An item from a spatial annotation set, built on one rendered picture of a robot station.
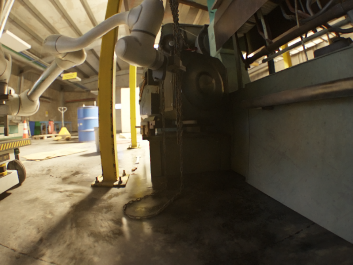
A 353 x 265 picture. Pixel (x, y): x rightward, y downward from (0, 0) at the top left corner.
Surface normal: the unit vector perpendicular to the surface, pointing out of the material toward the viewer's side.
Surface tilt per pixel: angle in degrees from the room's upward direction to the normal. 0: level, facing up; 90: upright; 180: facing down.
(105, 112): 90
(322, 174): 90
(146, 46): 107
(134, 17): 101
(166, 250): 0
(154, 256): 0
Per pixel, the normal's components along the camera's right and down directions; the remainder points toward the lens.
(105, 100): 0.15, 0.05
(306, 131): -0.99, 0.04
